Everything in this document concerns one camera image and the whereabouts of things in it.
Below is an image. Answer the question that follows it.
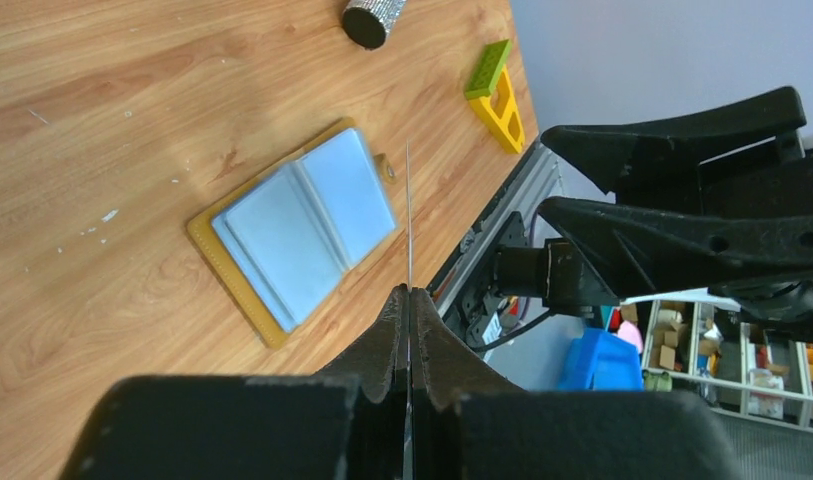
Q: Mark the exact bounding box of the black card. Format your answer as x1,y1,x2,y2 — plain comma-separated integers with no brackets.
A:
405,139,414,292

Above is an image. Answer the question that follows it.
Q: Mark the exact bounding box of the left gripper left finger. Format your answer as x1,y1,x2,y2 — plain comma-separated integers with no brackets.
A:
61,285,410,479

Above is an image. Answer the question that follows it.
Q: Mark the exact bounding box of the green toy brick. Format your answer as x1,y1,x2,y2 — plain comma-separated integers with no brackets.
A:
464,39,511,100

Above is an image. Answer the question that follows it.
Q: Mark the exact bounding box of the yellow plastic tool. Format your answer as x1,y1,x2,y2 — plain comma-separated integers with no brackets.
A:
468,66,525,154

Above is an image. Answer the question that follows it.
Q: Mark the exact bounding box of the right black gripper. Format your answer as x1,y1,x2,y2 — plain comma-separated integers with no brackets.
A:
538,86,813,342

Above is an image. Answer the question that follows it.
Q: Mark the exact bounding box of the glitter silver microphone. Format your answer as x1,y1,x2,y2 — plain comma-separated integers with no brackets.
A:
341,0,407,50

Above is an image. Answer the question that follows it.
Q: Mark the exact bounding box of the white storage shelf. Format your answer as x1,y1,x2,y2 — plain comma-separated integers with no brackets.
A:
638,300,813,433

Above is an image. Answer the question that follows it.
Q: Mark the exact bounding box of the blue plastic crate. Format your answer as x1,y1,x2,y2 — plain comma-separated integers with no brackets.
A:
557,328,644,391

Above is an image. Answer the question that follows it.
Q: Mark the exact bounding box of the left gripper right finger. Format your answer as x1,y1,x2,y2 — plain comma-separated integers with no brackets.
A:
409,288,743,479

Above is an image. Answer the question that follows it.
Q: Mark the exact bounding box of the yellow leather card holder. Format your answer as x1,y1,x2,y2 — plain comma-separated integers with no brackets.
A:
186,117,398,348

